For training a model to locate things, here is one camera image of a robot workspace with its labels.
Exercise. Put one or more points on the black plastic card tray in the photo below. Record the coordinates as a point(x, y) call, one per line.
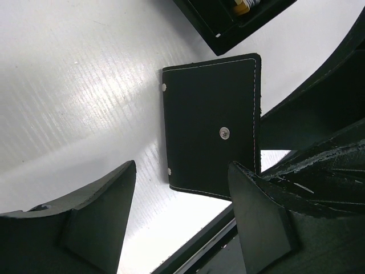
point(220, 28)

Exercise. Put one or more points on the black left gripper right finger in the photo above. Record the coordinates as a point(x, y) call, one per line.
point(281, 232)

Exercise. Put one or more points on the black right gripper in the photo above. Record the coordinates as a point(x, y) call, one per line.
point(321, 124)

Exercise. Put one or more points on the black leather card holder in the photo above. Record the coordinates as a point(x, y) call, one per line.
point(212, 114)

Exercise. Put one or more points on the white cards in tray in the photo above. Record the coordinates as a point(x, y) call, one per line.
point(243, 6)

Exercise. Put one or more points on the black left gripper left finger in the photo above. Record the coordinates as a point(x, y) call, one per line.
point(81, 232)

